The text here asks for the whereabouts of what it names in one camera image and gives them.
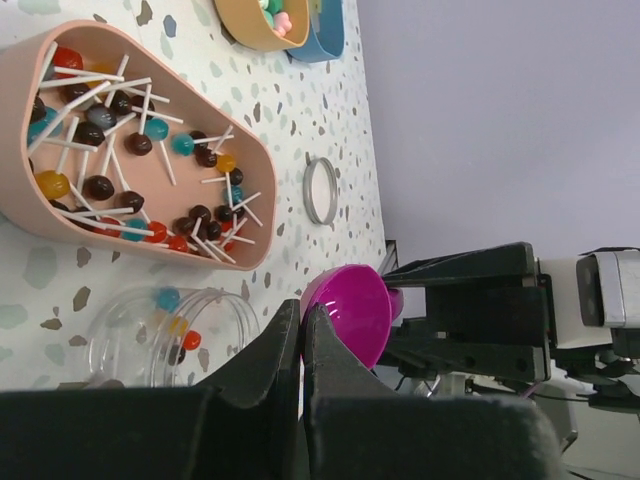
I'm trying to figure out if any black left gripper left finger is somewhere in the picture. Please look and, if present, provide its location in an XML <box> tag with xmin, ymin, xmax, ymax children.
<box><xmin>1</xmin><ymin>300</ymin><xmax>300</xmax><ymax>479</ymax></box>

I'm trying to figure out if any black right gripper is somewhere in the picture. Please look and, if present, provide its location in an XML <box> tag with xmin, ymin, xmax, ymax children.
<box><xmin>383</xmin><ymin>242</ymin><xmax>550</xmax><ymax>383</ymax></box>

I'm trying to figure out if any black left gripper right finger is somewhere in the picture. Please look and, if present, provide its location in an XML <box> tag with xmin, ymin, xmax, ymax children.
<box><xmin>304</xmin><ymin>305</ymin><xmax>568</xmax><ymax>479</ymax></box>

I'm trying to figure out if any magenta plastic scoop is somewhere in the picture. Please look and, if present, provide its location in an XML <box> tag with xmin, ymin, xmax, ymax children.
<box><xmin>301</xmin><ymin>264</ymin><xmax>404</xmax><ymax>369</ymax></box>

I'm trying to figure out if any pink tray of lollipops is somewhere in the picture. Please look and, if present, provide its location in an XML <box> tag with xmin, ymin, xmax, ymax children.
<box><xmin>1</xmin><ymin>21</ymin><xmax>276</xmax><ymax>271</ymax></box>

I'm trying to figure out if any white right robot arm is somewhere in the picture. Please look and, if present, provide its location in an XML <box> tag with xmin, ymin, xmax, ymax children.
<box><xmin>381</xmin><ymin>242</ymin><xmax>639</xmax><ymax>414</ymax></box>

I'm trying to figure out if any blue tray of wrapped candies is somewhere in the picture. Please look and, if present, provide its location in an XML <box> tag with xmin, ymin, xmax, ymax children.
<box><xmin>287</xmin><ymin>0</ymin><xmax>345</xmax><ymax>63</ymax></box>

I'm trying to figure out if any tan tray of star candies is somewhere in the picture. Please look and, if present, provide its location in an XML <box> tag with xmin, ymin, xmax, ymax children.
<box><xmin>214</xmin><ymin>0</ymin><xmax>310</xmax><ymax>52</ymax></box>

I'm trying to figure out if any clear glass jar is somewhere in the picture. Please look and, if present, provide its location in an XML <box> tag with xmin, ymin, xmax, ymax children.
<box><xmin>84</xmin><ymin>286</ymin><xmax>261</xmax><ymax>387</ymax></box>

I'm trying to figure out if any round silver jar lid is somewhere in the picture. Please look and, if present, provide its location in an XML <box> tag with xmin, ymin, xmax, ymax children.
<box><xmin>302</xmin><ymin>157</ymin><xmax>338</xmax><ymax>226</ymax></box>

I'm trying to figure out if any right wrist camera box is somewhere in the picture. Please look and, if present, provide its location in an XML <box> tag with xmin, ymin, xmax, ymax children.
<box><xmin>537</xmin><ymin>247</ymin><xmax>640</xmax><ymax>351</ymax></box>

